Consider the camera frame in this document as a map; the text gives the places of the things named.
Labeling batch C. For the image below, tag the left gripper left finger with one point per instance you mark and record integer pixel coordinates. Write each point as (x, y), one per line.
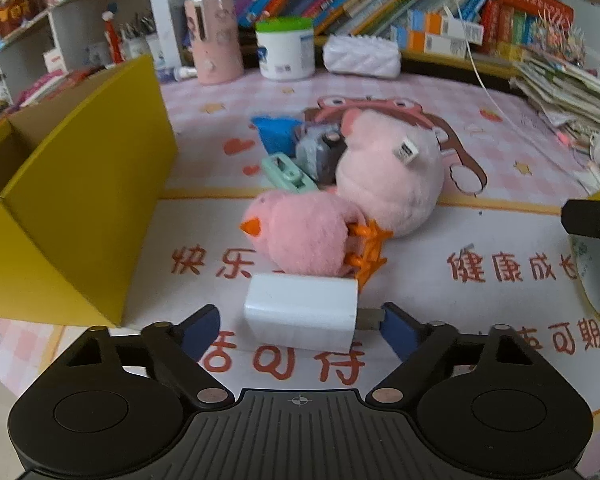
(175, 352)

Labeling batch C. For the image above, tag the pink cylindrical humidifier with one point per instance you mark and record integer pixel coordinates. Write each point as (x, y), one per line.
(215, 44)

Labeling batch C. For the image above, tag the mint green stapler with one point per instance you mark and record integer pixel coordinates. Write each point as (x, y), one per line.
(284, 174)

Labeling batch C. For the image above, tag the white pen cup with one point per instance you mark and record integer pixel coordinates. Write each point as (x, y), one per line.
(135, 48)

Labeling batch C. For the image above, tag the pink cartoon table mat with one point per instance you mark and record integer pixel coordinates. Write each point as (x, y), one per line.
(493, 250)

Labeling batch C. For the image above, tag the red figure pen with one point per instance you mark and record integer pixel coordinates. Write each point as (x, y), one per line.
(112, 37)

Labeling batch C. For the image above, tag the white cube shelf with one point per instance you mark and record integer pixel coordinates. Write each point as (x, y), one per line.
(70, 27)

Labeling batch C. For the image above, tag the blue plastic piece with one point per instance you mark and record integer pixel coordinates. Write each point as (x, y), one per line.
(277, 134)

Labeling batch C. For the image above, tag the stack of papers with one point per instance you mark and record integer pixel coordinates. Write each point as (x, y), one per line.
(567, 98)

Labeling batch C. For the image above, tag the white quilted purse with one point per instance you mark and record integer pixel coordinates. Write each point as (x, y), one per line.
(367, 56)

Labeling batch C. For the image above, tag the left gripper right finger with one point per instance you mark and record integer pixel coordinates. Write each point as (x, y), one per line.
(421, 349)

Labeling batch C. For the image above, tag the white jar green lid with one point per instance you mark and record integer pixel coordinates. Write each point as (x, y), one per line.
(285, 48)

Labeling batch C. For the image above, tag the white USB charger block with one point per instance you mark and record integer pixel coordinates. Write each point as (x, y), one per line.
(307, 312)

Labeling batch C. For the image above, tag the orange white box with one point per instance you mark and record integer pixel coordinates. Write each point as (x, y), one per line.
(445, 26)

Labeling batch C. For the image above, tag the large pink plush toy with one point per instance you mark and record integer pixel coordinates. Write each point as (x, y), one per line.
(391, 169)

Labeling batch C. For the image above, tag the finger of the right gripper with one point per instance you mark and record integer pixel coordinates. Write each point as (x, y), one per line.
(581, 218)

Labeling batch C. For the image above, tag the grey toy truck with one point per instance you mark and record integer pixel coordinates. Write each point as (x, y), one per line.
(318, 150)

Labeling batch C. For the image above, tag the yellow cardboard box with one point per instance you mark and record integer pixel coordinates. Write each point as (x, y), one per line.
(80, 176)

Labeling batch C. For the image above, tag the small pink chick plush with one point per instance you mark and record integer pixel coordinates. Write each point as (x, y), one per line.
(315, 234)

